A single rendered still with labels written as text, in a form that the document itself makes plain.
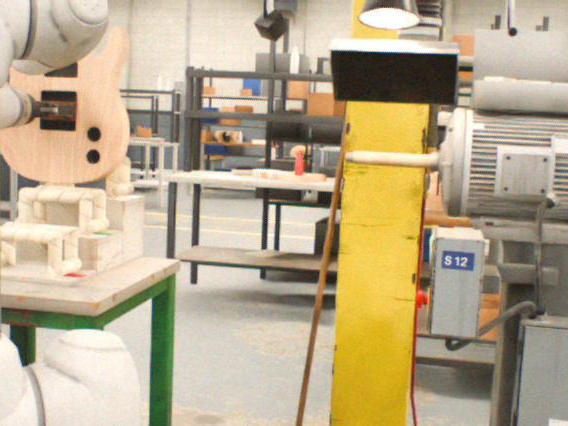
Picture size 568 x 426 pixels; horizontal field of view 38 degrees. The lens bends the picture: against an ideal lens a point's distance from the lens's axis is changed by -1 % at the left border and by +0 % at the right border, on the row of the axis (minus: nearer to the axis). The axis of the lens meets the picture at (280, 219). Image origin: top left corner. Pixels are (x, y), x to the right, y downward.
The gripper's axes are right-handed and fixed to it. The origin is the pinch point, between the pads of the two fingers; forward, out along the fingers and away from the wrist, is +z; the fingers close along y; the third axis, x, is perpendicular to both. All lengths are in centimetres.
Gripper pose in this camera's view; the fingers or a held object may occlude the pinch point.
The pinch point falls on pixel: (57, 110)
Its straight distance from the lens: 215.3
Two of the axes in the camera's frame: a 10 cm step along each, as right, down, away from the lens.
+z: 2.1, -1.0, 9.7
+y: 9.8, 0.7, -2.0
